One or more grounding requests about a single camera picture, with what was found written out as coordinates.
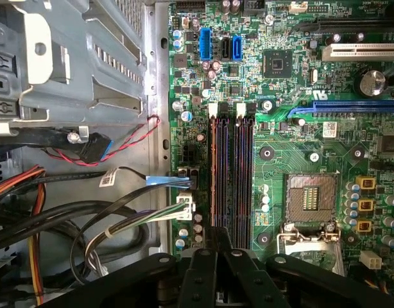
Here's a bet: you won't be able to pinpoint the black chipset chip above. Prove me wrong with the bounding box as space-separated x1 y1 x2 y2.
262 49 293 78

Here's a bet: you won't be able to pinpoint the black SATA port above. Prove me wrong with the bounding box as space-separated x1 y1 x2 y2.
221 37 232 60

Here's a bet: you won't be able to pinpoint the CPU socket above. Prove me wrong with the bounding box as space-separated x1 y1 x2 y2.
285 173 341 224

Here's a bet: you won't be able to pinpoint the silver coin cell battery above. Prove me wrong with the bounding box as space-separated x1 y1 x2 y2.
354 65 393 99

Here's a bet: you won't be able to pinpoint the thick black cable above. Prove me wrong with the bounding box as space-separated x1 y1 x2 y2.
0 200 151 254

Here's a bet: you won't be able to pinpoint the blue cable plug tab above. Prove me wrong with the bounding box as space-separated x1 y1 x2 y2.
145 175 191 187

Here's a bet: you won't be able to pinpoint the black expansion slot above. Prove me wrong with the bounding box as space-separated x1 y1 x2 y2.
293 17 394 33

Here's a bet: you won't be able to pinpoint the black and blue cable plug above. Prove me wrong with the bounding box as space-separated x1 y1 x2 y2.
81 132 114 164

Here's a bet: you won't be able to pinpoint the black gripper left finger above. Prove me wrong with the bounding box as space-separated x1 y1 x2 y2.
49 226 219 308

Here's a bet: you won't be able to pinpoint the blue pin header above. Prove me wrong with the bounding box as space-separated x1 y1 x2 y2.
199 28 213 60

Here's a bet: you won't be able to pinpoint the wire locking lever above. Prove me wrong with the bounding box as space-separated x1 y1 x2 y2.
275 232 287 278

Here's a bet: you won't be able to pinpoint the blue expansion slot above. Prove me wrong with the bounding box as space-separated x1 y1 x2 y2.
288 99 394 118

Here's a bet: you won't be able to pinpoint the white barcode board sticker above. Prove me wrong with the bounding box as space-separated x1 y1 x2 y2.
323 121 341 139

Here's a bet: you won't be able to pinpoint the white barcode cable tag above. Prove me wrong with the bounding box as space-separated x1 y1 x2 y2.
99 169 118 189

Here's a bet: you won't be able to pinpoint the RAM slot black clips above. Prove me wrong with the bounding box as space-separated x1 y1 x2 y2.
218 102 232 227
246 102 258 250

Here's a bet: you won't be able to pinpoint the white expansion slot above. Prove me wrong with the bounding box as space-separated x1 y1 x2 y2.
321 43 394 62

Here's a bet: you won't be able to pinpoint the black four pin socket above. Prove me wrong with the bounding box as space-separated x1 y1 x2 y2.
180 146 196 164

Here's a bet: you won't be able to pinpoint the metal socket cover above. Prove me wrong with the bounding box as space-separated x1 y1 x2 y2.
276 223 345 278

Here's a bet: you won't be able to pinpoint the green motherboard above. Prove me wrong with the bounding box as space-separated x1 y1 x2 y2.
167 0 394 289

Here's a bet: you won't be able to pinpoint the thin black tagged cable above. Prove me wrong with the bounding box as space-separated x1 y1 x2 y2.
30 166 198 190

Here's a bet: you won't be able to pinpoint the blue SATA port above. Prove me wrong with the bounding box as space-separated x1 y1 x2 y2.
232 34 244 61

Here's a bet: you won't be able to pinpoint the white four pin socket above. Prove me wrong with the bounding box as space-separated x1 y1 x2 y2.
359 250 382 270

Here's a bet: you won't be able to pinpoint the grey metal disk bay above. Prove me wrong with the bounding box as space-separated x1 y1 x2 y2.
0 0 148 135

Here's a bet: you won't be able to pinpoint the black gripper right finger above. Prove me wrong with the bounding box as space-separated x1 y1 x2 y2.
218 226 394 308

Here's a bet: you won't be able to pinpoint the black PC case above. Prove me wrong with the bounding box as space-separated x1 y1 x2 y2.
0 0 172 308

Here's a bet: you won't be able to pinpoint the white plug multicolour wires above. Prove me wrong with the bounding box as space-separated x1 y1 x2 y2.
84 191 197 278

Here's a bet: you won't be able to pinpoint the orange power wire bundle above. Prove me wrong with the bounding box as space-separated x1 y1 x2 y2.
0 165 47 305

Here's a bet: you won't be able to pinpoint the red black twisted wire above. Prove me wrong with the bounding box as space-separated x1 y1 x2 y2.
42 114 161 167

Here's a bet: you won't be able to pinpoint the black flat data cable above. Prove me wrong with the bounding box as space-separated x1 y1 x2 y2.
68 181 194 286

